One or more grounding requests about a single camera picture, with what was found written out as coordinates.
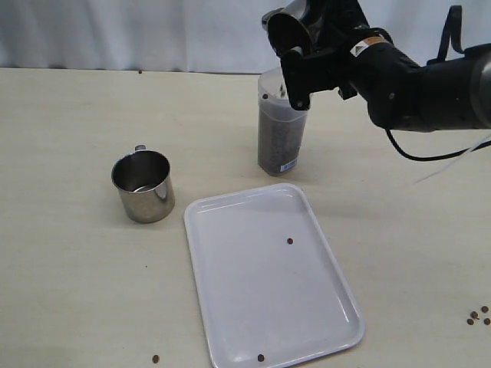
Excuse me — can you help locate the steel mug with kibble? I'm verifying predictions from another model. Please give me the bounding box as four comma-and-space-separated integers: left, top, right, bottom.
261, 0, 326, 58

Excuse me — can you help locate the white right zip tie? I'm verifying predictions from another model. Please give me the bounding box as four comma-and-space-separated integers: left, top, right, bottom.
414, 134, 490, 183

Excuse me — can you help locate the tall translucent plastic container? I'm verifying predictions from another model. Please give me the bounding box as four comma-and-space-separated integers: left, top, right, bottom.
258, 67, 308, 176

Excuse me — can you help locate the white curtain backdrop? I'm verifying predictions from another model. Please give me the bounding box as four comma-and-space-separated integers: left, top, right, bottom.
1, 1, 490, 74

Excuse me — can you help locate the white plastic tray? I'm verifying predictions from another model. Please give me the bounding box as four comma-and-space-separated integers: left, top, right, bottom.
183, 182, 365, 367

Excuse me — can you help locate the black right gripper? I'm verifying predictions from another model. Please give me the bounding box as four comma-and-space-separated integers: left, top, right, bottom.
279, 1, 392, 111

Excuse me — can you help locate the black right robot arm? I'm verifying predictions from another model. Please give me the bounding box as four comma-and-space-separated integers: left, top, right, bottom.
263, 1, 490, 132

